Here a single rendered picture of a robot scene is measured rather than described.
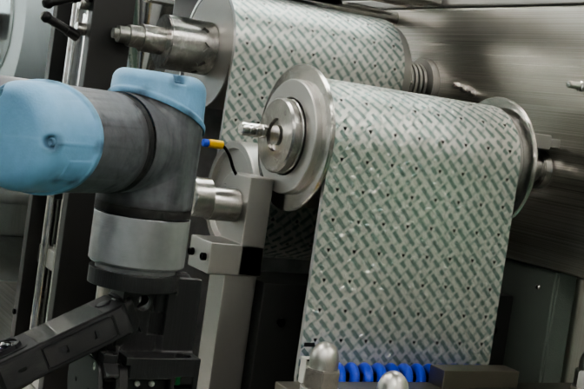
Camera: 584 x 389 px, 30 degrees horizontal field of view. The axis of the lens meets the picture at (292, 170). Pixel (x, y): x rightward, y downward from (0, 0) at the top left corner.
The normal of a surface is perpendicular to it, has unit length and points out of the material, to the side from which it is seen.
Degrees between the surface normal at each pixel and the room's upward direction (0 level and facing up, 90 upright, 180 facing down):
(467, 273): 90
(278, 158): 90
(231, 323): 90
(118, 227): 90
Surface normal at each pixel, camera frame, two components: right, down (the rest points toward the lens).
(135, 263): 0.01, 0.06
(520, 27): -0.87, -0.09
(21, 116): -0.48, -0.02
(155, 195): 0.36, 0.11
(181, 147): 0.87, 0.07
